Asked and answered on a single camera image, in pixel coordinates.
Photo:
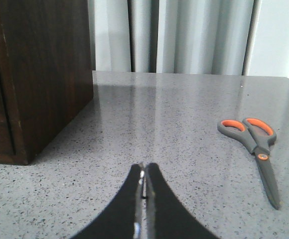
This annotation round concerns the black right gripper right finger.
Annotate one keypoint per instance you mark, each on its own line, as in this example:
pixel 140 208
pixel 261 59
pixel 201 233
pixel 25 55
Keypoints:
pixel 166 217

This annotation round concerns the white grey curtain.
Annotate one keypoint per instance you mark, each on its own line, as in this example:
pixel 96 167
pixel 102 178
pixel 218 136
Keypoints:
pixel 225 37

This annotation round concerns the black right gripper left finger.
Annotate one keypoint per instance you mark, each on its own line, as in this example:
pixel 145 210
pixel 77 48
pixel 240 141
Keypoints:
pixel 122 218

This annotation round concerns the grey orange scissors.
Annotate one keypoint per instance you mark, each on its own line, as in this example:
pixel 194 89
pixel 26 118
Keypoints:
pixel 257 136

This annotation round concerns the dark wooden drawer cabinet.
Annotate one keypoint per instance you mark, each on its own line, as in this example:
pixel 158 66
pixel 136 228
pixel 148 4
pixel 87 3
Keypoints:
pixel 45 73

